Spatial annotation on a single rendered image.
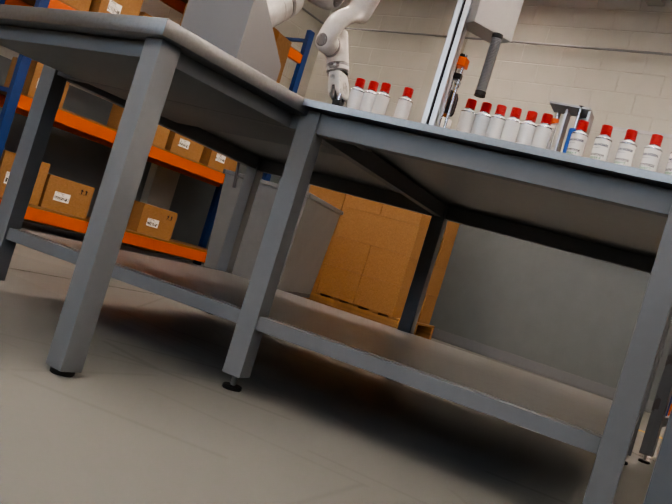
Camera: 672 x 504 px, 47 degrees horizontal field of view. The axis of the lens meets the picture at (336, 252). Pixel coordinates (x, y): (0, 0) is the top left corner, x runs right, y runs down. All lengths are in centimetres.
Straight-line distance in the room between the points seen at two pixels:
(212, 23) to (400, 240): 412
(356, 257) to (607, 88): 281
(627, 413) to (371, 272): 450
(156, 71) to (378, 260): 455
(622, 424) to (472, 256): 568
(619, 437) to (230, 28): 142
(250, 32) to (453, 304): 558
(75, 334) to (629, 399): 125
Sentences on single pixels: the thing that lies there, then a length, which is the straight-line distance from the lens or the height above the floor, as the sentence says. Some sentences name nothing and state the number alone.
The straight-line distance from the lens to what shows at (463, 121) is 265.
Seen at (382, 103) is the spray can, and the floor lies 101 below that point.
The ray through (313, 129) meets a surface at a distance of 215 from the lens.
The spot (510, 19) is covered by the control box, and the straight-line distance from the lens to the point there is 269.
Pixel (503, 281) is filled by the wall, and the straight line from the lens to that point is 731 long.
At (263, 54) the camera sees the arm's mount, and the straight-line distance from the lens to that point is 221.
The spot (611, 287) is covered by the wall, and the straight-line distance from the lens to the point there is 701.
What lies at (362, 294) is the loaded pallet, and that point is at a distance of 622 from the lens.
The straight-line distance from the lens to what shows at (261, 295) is 213.
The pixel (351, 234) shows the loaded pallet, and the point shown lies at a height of 68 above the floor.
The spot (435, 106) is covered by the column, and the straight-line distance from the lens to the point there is 254.
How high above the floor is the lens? 42
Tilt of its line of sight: 1 degrees up
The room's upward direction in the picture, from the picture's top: 17 degrees clockwise
